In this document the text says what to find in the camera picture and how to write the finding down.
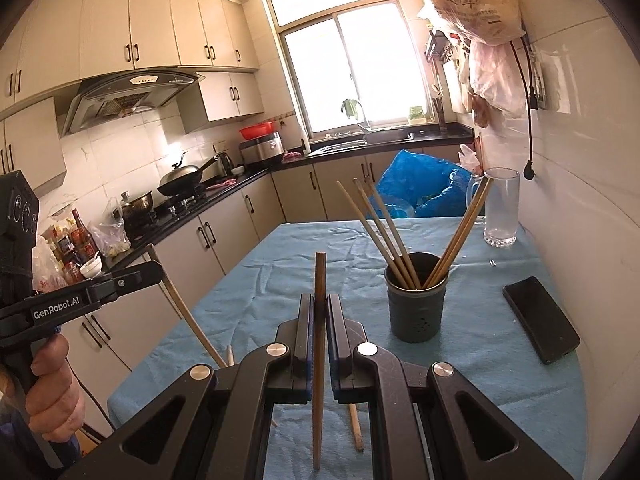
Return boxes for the person's left hand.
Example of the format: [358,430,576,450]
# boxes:
[22,334,87,456]

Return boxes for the steel pot with lid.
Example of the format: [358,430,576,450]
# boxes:
[120,191,155,222]

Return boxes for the clear glass pitcher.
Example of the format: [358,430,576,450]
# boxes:
[466,167,521,249]

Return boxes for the wall socket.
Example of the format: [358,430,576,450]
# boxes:
[530,74,549,112]

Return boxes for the black chopstick holder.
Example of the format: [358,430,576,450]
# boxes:
[384,252,448,344]

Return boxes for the black smartphone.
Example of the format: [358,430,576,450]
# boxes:
[502,276,581,365]

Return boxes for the small white plastic bag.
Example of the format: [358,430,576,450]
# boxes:
[459,144,482,172]

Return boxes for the kitchen window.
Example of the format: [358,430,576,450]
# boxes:
[265,0,437,143]

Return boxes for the beige kitchen cabinets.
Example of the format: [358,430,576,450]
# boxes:
[60,145,476,433]
[0,0,266,196]

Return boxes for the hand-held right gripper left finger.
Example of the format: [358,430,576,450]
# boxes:
[60,292,316,480]

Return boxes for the yellowish hanging plastic bag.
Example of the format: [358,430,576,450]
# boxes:
[417,0,527,47]

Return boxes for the black kitchen countertop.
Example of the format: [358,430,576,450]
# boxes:
[97,125,476,273]

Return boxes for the blue plastic bag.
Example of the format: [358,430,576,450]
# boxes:
[375,150,476,219]

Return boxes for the blue terry cloth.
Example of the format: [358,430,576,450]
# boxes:
[107,217,588,480]

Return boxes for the beige upper kitchen cabinets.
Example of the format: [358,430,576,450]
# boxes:
[0,0,266,196]

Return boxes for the clear plastic food bag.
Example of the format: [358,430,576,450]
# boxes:
[92,210,132,258]

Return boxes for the black wok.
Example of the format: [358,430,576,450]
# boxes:
[157,152,221,197]

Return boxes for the black cable with plug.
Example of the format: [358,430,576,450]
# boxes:
[509,40,540,182]

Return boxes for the gas stove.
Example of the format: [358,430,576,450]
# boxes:
[150,187,212,221]

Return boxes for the silver rice cooker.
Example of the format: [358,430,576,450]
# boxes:
[238,132,285,167]

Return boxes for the dark sauce bottle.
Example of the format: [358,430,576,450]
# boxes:
[70,209,101,257]

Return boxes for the steel range hood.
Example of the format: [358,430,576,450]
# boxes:
[60,67,206,136]

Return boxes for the beige lower kitchen cabinets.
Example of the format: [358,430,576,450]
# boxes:
[60,145,476,433]

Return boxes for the steel sink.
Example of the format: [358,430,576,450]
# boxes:
[309,127,417,156]

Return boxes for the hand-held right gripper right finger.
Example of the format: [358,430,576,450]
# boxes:
[326,294,576,480]

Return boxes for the red basin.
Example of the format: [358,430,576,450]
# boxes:
[238,121,277,142]

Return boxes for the white hanging plastic bag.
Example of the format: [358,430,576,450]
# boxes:
[467,40,532,117]

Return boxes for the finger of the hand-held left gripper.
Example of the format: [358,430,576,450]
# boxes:
[92,261,164,307]

